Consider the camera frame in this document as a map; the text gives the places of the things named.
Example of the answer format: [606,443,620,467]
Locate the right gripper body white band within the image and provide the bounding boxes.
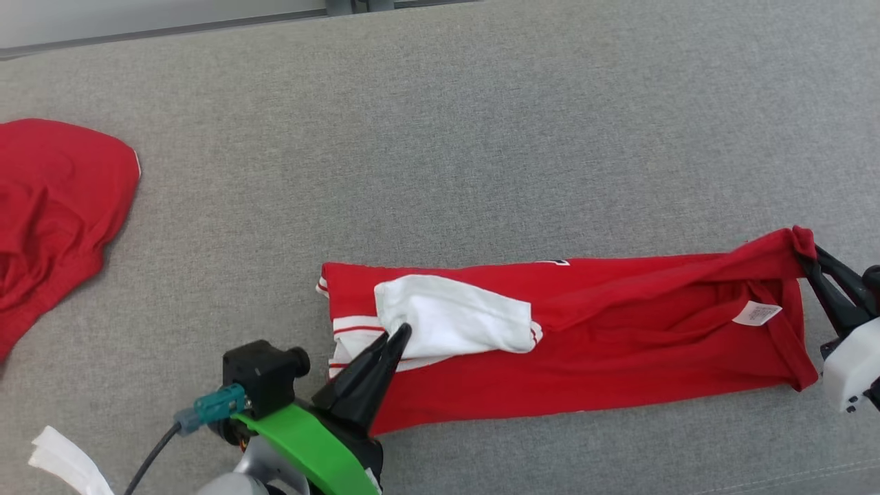
[822,316,880,413]

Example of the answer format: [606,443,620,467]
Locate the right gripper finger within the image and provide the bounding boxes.
[797,258,874,339]
[815,247,880,314]

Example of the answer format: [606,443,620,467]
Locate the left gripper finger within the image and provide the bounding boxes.
[337,323,412,432]
[313,324,406,413]

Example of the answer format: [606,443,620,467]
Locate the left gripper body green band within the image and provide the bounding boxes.
[234,399,384,495]

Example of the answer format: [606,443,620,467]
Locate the red jersey white sleeves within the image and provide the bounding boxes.
[316,225,820,436]

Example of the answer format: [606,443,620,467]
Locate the red shorts white trim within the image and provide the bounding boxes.
[0,118,142,363]

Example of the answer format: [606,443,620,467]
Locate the teal left camera connector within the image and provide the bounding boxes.
[174,384,247,435]

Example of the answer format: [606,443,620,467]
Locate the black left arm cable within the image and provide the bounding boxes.
[124,423,183,495]

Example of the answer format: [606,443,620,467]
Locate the white cable tag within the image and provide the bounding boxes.
[29,426,115,495]

